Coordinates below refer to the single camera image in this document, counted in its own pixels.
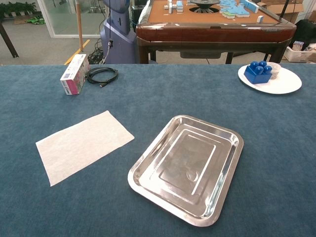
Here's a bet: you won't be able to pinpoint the wooden pole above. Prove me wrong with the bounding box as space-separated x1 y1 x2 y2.
75 0 84 52

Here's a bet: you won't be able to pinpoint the white glass door frame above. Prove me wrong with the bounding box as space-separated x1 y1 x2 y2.
37 0 104 39

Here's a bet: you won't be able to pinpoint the small mahjong tile cluster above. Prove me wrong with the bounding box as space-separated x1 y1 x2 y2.
164 0 185 13

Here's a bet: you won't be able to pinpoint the stainless steel tray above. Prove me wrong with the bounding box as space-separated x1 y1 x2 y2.
127 115 244 227

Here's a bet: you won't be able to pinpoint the white round plate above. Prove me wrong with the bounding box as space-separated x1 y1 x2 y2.
237 64 303 95

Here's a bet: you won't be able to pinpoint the brown cardboard box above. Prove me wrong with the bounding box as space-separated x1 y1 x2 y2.
256 0 305 23

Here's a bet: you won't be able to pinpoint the blue building block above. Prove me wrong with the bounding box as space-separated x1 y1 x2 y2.
243 61 273 85

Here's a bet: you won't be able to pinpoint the small clear plastic container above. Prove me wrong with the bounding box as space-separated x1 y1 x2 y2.
266 62 281 80

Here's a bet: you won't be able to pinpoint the coiled black cable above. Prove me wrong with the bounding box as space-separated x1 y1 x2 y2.
85 67 119 88

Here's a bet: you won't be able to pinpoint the dark slanted table leg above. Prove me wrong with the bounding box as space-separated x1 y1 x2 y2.
0 22 19 59

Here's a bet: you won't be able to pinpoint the white plastic basket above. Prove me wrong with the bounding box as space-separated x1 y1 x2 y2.
283 40 316 63

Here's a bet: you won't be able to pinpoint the green item on floor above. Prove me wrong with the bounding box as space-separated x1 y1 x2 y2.
26 15 46 25

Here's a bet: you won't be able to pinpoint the white pink cardboard box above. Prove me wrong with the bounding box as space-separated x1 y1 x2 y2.
60 54 90 96

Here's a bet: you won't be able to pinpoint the green potted plants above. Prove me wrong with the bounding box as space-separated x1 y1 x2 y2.
0 1 37 18

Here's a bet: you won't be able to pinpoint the brown mahjong table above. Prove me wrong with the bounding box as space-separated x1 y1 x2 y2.
135 0 297 64

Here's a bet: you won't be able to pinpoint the large mahjong tile pile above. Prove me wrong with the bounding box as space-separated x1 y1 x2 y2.
219 0 260 19

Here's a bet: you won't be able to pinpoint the black table centre dome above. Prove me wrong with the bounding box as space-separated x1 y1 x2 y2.
189 0 221 12

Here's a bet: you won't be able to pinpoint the black tripod stand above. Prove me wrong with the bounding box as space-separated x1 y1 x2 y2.
278 0 290 22

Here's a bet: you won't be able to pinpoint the white paper sheet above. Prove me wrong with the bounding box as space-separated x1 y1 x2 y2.
36 110 135 187

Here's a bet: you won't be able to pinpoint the hanging black cable plug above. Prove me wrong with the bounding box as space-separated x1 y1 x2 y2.
107 0 114 49

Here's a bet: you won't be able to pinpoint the tangled floor cables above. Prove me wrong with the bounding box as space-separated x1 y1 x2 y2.
87 39 107 65

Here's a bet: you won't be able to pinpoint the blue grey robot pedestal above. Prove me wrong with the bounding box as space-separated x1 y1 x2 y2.
100 0 139 64

